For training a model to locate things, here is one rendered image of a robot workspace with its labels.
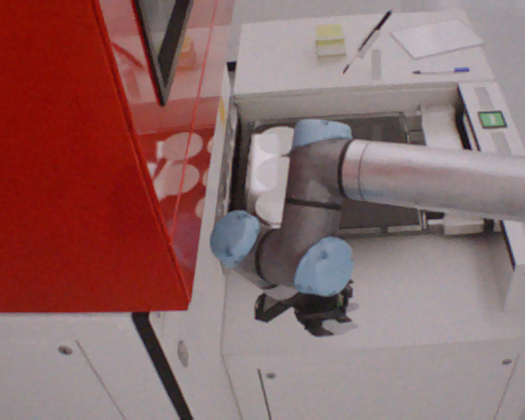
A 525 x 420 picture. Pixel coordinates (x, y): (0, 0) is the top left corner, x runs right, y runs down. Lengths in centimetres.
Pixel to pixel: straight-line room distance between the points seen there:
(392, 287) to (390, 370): 16
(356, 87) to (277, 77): 19
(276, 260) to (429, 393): 62
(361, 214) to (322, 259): 50
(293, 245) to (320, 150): 12
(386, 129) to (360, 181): 71
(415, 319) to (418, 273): 11
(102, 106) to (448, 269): 89
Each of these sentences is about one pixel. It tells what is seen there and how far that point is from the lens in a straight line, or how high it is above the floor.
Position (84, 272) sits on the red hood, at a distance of 72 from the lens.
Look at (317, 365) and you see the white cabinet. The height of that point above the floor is 77.
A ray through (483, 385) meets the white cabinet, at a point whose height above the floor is 65.
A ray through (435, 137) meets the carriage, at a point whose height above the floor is 88.
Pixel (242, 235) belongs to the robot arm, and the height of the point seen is 120.
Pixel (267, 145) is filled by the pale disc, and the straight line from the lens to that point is 145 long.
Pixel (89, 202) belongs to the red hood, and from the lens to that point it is 64.
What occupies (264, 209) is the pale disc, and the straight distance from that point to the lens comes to 130.
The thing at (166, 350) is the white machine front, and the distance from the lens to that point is 83.
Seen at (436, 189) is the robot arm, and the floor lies 131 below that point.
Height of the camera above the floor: 182
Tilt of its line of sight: 44 degrees down
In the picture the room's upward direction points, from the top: 10 degrees counter-clockwise
